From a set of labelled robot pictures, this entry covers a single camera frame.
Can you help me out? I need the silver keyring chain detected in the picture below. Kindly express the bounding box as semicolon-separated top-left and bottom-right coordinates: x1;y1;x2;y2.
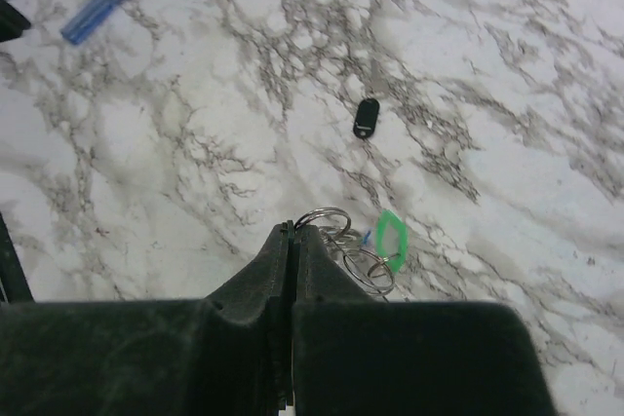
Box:
294;206;399;296

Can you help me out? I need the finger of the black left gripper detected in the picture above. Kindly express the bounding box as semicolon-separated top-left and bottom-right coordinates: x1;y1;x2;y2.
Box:
0;0;31;43
0;218;34;303

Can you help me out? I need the blue red screwdriver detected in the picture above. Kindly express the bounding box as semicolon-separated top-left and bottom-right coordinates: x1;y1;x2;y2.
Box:
60;0;125;46

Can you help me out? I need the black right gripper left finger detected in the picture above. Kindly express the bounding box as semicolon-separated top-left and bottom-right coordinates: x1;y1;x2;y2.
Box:
1;225;293;415

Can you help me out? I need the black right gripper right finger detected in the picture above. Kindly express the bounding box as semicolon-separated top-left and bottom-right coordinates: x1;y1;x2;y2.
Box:
292;225;556;415

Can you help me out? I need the black key tag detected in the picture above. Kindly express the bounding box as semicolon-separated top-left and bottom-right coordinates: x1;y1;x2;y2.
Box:
353;97;380;139

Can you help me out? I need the green key tag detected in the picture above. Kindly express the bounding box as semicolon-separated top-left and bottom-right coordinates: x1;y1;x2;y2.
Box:
374;209;409;273

